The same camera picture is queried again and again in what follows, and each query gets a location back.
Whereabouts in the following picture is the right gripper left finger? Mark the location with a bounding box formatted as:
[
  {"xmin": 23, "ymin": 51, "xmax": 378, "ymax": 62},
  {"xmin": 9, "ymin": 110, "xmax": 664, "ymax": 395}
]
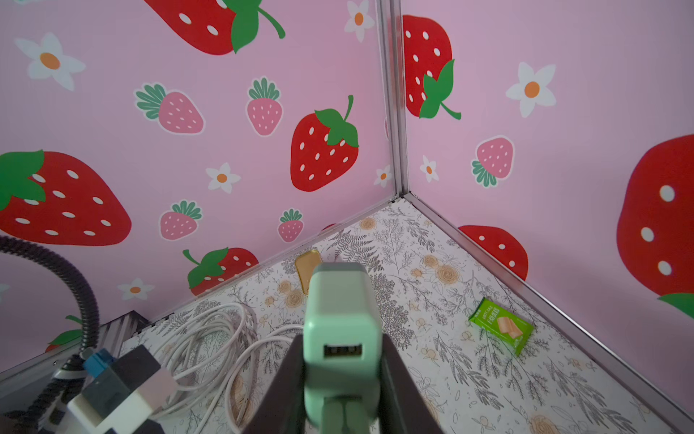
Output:
[{"xmin": 242, "ymin": 335, "xmax": 305, "ymax": 434}]

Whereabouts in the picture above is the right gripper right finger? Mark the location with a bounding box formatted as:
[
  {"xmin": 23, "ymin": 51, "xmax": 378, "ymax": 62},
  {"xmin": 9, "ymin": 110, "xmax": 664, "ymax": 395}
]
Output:
[{"xmin": 379, "ymin": 335, "xmax": 443, "ymax": 434}]

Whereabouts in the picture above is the green charger plug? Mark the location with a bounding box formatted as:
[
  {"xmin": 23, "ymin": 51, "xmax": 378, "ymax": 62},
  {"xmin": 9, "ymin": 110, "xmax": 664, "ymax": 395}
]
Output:
[{"xmin": 303, "ymin": 262, "xmax": 383, "ymax": 433}]

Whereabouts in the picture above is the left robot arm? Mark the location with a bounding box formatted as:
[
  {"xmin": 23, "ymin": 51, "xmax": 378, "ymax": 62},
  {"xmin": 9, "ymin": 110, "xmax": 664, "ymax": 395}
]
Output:
[{"xmin": 1, "ymin": 235, "xmax": 100, "ymax": 433}]

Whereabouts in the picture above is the green snack packet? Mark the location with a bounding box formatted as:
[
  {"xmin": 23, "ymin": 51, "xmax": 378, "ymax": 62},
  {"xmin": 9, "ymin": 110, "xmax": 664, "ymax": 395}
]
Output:
[{"xmin": 469, "ymin": 298, "xmax": 535, "ymax": 356}]

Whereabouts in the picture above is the white power cord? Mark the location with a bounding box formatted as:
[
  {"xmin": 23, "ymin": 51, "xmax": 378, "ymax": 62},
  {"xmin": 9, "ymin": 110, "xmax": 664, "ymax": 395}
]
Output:
[{"xmin": 145, "ymin": 302, "xmax": 305, "ymax": 434}]

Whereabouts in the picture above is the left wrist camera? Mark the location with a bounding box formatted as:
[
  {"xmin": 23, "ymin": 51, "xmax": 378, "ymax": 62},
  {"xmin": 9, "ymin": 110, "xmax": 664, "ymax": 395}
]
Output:
[{"xmin": 57, "ymin": 345, "xmax": 178, "ymax": 433}]

